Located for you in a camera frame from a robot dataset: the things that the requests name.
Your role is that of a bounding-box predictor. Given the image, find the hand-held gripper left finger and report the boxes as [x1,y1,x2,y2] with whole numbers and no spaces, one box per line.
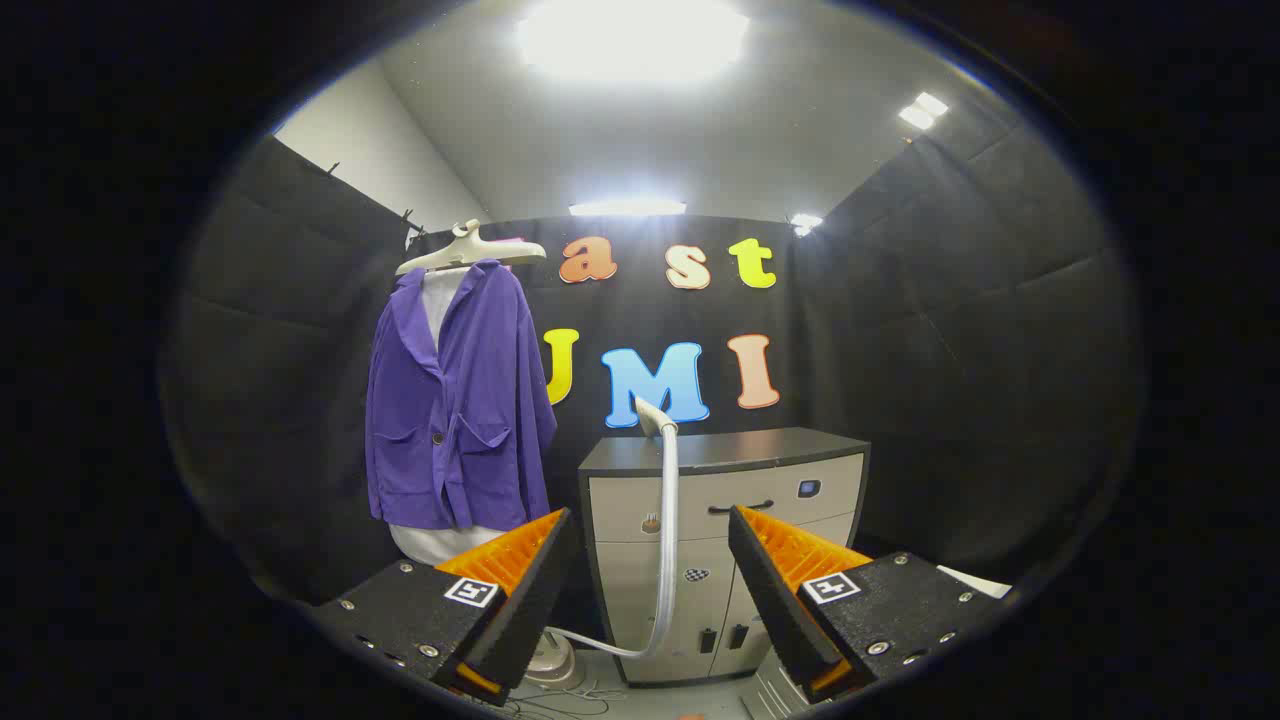
[310,507,581,707]

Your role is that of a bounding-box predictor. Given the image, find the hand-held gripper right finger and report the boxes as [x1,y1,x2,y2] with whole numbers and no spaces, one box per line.
[727,505,1011,703]

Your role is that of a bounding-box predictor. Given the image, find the garment steamer base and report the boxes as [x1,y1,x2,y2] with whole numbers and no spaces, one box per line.
[522,630,578,691]

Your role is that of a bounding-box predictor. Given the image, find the white garment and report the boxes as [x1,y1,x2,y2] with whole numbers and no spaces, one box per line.
[388,268,506,566]

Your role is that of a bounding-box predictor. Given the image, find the purple jacket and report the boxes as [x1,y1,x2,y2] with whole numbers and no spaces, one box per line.
[365,260,558,531]

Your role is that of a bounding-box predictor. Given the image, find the white clothes hanger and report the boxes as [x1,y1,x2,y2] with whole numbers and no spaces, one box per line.
[395,220,548,276]

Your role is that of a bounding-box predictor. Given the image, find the grey ribbed floor object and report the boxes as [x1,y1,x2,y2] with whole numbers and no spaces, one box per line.
[748,650,813,719]

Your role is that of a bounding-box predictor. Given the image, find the grey cabinet with dark top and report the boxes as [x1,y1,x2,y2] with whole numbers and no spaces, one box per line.
[578,427,871,688]

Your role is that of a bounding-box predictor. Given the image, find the white paper sheet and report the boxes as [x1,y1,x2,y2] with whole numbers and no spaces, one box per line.
[938,565,1013,600]

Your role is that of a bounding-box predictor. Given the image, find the long strip ceiling light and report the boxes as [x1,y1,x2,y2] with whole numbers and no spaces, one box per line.
[568,198,689,218]

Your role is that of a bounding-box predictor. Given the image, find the small twin ceiling light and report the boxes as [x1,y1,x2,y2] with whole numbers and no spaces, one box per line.
[897,92,949,131]

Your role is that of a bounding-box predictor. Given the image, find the large square ceiling light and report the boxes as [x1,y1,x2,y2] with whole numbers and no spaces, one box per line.
[515,0,751,86]

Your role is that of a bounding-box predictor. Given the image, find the thin floor cables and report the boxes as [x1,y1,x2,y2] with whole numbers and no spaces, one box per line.
[500,683,623,719]

